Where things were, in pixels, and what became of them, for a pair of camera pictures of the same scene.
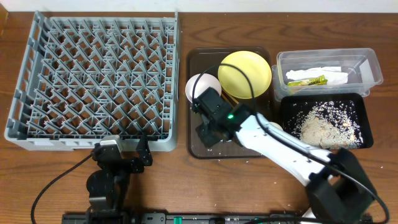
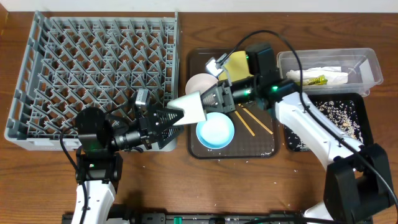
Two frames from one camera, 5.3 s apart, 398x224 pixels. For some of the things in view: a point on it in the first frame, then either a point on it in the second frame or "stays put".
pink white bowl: [204, 81] stays put
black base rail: [183, 218] stays put
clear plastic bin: [325, 71] stays put
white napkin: [334, 74] stays put
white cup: [276, 125] -> [192, 104]
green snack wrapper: [319, 80] stays put
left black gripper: [125, 163] -> [148, 128]
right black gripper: [202, 130] -> [229, 106]
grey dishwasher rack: [84, 78] stays put
